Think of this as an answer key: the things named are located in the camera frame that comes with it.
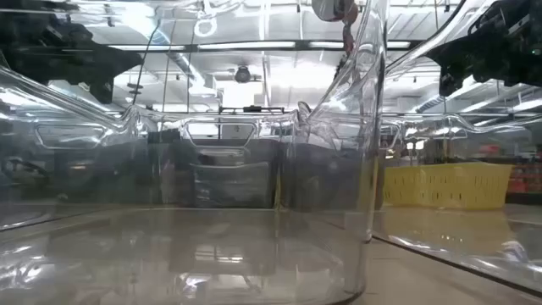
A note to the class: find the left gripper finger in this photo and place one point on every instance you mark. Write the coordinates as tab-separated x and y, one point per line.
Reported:
125	61

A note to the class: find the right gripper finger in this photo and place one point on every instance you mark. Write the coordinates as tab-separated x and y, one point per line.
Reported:
446	53

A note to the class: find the clear plastic bin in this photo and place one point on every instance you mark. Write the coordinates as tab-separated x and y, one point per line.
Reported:
444	237
211	254
68	135

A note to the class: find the yellow plastic basket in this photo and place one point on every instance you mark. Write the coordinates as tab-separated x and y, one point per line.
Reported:
449	186

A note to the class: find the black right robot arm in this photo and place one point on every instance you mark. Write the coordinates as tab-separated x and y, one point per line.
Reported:
534	42

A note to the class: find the red storage shelf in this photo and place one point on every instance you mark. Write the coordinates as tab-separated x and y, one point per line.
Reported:
525	178

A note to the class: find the overhead light bar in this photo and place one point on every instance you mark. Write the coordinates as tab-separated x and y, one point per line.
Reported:
245	45

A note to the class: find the red desk lamp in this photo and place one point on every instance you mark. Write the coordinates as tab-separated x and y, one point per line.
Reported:
332	9

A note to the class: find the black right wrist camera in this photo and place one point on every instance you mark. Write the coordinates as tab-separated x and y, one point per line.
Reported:
446	80

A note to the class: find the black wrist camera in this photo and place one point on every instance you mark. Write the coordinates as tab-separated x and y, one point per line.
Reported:
446	80
101	91

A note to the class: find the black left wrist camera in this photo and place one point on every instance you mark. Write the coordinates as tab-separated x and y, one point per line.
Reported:
101	91

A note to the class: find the round overhead camera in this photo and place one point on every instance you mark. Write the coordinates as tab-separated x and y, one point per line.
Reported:
242	74

